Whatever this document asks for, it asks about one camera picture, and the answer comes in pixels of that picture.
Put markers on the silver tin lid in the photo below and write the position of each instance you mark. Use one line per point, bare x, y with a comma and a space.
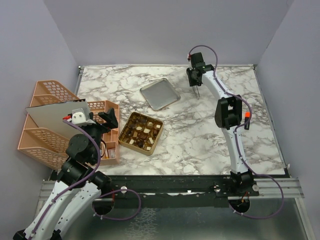
159, 94

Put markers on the peach desk organizer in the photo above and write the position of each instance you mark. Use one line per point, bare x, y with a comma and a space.
110, 145

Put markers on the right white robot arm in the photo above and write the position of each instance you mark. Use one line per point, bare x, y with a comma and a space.
228, 117

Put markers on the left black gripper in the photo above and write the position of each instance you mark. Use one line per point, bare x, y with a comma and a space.
111, 122

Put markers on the white chocolate bottom row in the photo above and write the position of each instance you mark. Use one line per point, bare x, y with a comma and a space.
150, 140

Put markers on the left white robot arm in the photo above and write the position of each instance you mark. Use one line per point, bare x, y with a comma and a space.
79, 182

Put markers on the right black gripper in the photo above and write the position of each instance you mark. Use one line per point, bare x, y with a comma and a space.
192, 83

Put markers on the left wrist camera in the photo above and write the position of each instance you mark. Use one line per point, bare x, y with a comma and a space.
80, 117

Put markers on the black metal tongs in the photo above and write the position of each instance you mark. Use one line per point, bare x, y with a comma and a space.
197, 93

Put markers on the white board sheet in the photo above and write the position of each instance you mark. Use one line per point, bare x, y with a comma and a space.
51, 116

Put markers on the peach mesh file rack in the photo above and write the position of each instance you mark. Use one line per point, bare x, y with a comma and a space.
44, 136

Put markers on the black mounting rail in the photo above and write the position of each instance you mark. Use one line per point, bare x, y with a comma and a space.
167, 191

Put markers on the gold chocolate box tray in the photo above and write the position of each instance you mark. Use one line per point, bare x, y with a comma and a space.
140, 144

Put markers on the orange black marker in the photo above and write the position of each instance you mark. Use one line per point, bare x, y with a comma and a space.
247, 119

